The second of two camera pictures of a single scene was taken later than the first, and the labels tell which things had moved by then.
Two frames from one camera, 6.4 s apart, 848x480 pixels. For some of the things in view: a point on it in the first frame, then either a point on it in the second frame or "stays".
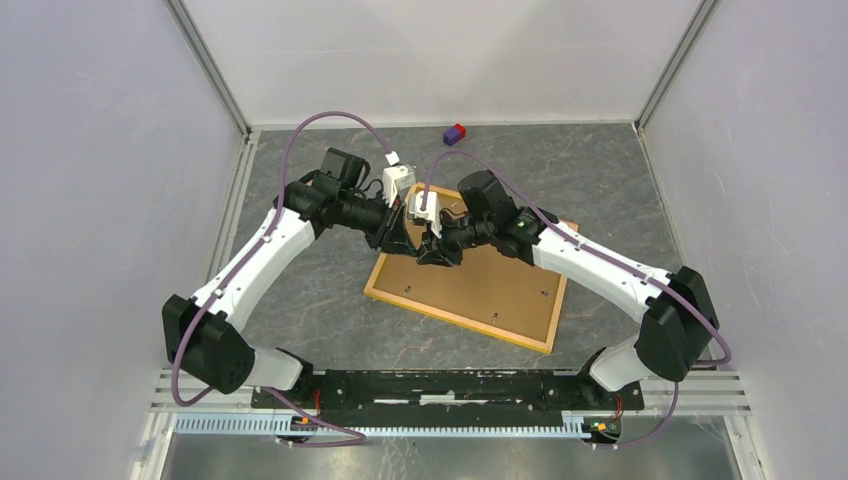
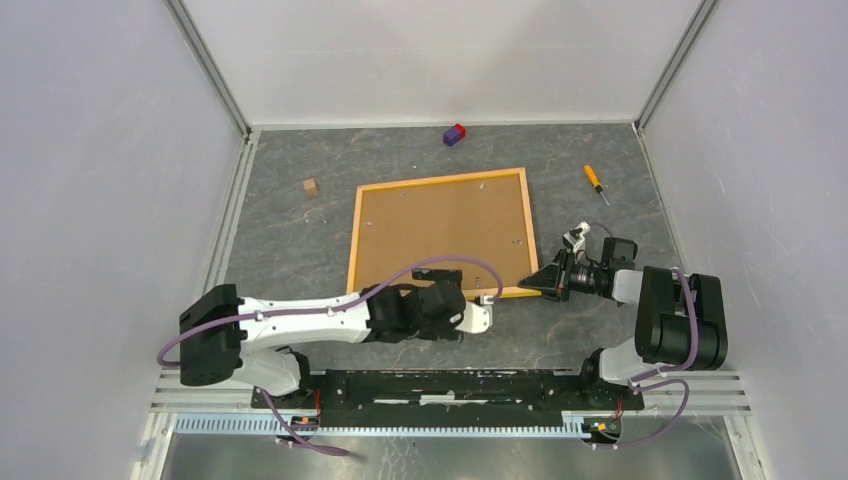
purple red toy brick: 453,134 stays
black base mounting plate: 447,398 stays
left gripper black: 396,238 to 445,330
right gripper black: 439,251 to 552,280
